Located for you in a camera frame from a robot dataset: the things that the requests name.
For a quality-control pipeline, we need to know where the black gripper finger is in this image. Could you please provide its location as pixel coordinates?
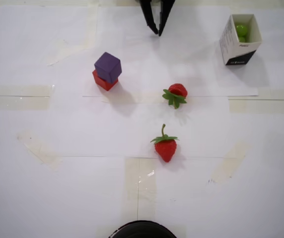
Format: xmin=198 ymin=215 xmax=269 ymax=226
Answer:
xmin=140 ymin=0 xmax=158 ymax=35
xmin=158 ymin=0 xmax=176 ymax=37

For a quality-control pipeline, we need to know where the white and black cardboard box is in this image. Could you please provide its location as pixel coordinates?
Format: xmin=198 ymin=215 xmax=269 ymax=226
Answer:
xmin=218 ymin=13 xmax=263 ymax=66

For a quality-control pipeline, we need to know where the white paper sheet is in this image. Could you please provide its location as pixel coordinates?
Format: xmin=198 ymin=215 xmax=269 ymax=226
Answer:
xmin=54 ymin=95 xmax=230 ymax=159
xmin=0 ymin=4 xmax=99 ymax=87
xmin=82 ymin=5 xmax=259 ymax=98

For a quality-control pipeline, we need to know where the purple cube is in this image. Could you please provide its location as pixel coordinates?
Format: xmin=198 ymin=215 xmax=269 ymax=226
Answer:
xmin=94 ymin=52 xmax=122 ymax=84

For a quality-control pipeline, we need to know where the red plastic strawberry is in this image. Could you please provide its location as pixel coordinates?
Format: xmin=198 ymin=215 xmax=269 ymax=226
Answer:
xmin=162 ymin=83 xmax=189 ymax=110
xmin=150 ymin=123 xmax=179 ymax=164

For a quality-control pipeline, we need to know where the red cube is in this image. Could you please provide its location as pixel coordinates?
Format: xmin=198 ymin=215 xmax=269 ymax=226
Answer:
xmin=92 ymin=69 xmax=119 ymax=92

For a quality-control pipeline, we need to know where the beige tape strip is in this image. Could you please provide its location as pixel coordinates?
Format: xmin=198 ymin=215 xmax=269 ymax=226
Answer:
xmin=0 ymin=84 xmax=56 ymax=112
xmin=16 ymin=128 xmax=63 ymax=174
xmin=125 ymin=157 xmax=157 ymax=219
xmin=210 ymin=141 xmax=251 ymax=184
xmin=228 ymin=88 xmax=284 ymax=115

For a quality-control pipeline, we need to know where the black domed object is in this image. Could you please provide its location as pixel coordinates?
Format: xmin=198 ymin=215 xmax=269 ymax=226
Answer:
xmin=108 ymin=220 xmax=177 ymax=238

